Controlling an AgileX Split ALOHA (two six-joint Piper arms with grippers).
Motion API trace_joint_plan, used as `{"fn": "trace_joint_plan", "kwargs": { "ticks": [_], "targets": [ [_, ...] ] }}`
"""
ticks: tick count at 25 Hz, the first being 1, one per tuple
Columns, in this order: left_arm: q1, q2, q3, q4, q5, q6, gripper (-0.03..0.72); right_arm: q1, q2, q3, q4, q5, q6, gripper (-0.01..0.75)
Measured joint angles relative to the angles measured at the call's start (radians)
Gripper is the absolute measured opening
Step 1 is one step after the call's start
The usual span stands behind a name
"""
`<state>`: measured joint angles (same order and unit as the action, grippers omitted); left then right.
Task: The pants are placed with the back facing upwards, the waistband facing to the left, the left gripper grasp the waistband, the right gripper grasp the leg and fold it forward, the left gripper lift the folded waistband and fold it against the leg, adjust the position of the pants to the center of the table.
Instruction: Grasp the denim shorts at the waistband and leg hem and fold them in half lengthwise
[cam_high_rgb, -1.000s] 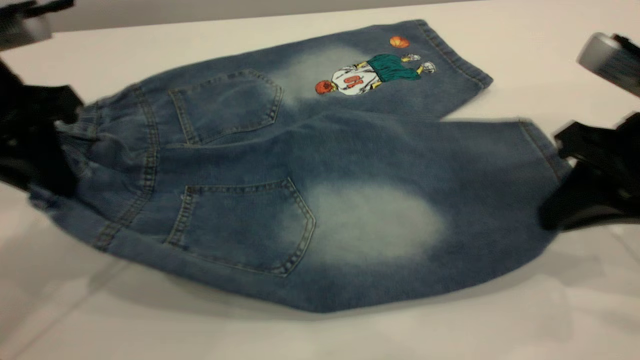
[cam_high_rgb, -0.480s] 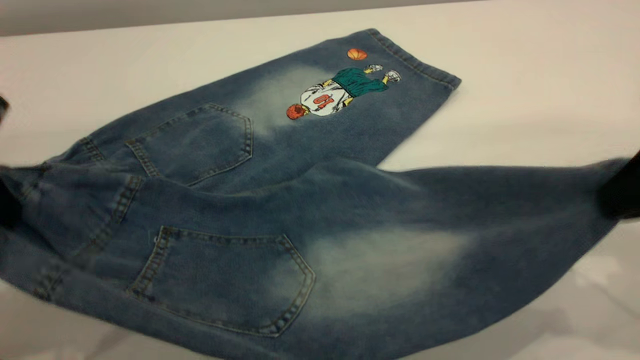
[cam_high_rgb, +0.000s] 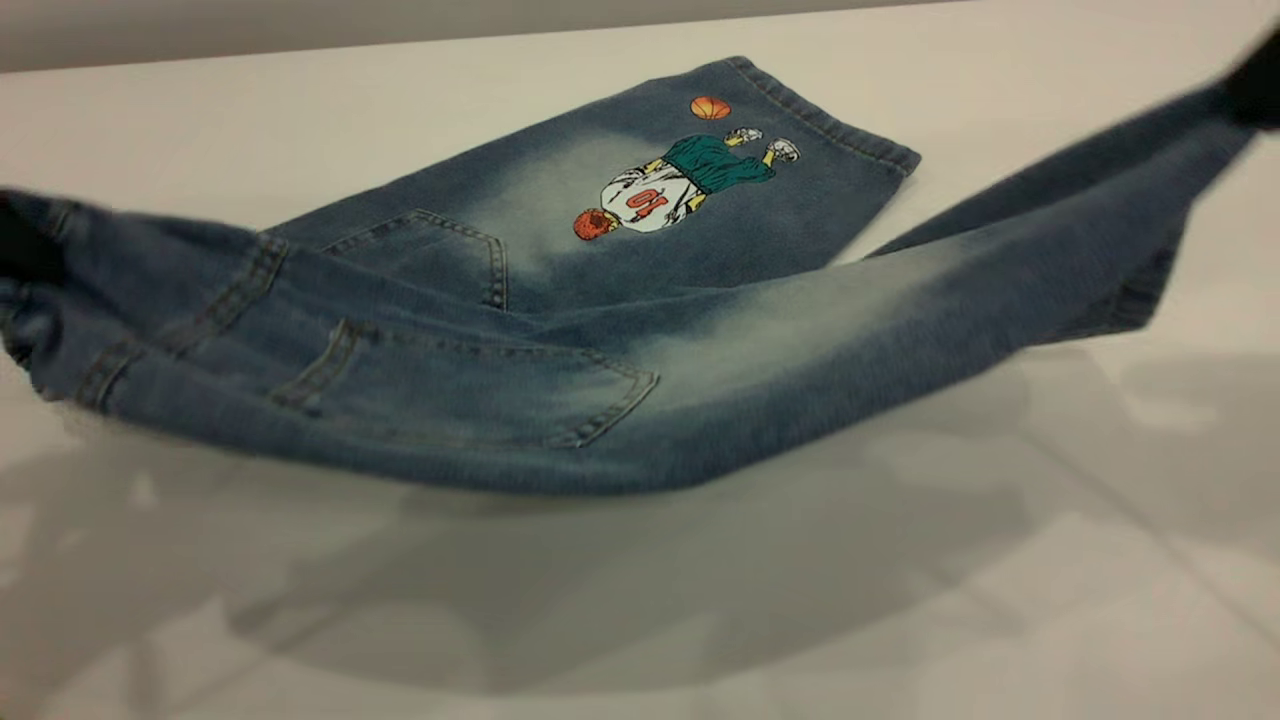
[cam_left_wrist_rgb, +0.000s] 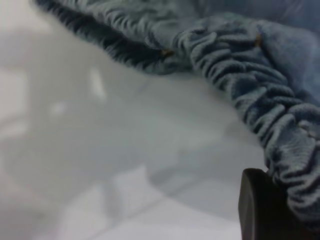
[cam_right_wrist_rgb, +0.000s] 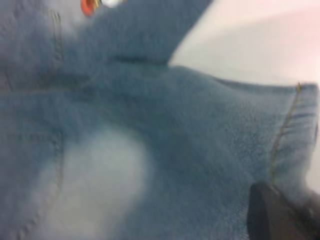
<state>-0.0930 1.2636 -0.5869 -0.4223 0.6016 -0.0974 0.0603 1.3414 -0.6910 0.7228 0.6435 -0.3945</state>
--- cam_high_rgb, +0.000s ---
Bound blue denim shorts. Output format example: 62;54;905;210
0;55;1257;498

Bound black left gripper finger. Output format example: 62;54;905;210
0;195;63;286

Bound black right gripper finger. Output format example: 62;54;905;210
1225;28;1280;126

